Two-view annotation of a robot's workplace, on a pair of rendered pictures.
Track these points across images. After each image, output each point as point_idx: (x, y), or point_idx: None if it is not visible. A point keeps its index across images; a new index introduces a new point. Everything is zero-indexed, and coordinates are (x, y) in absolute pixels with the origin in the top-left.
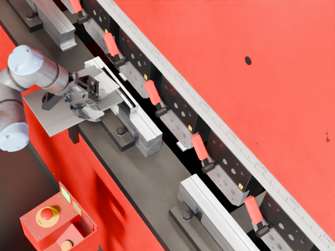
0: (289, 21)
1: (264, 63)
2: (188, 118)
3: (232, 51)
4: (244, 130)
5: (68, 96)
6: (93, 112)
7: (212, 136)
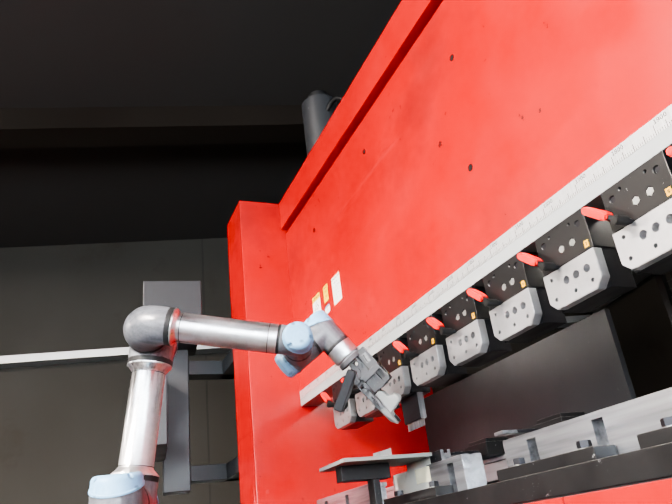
0: (471, 105)
1: (476, 149)
2: (468, 307)
3: (462, 181)
4: (495, 222)
5: (358, 377)
6: (387, 399)
7: (486, 281)
